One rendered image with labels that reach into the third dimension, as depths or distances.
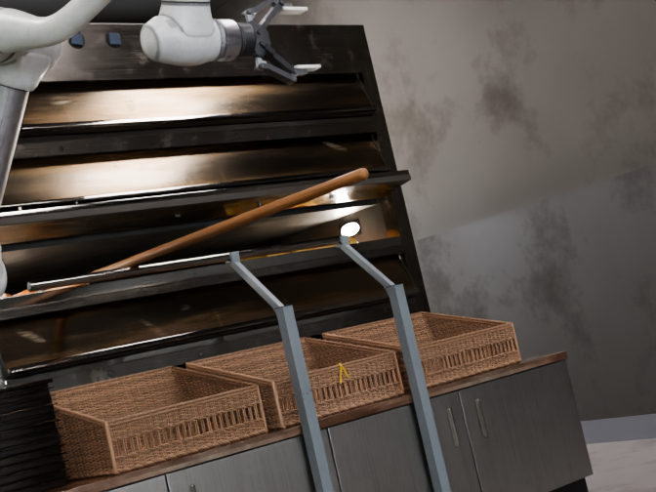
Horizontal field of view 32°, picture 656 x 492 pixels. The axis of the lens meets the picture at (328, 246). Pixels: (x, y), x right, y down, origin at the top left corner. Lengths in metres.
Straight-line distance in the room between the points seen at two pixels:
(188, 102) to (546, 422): 1.79
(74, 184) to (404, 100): 3.27
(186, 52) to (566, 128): 3.82
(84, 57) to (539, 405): 2.09
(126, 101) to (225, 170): 0.45
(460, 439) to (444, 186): 2.84
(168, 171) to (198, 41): 1.81
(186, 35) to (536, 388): 2.41
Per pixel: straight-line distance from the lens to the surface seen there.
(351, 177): 2.73
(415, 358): 3.86
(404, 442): 3.87
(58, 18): 2.57
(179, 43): 2.36
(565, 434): 4.44
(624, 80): 5.75
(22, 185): 3.89
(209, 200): 4.03
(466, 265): 6.57
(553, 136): 6.05
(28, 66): 2.82
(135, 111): 4.14
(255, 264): 4.26
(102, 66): 4.15
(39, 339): 3.81
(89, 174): 4.01
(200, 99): 4.32
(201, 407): 3.47
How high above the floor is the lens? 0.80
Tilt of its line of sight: 5 degrees up
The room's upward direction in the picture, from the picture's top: 13 degrees counter-clockwise
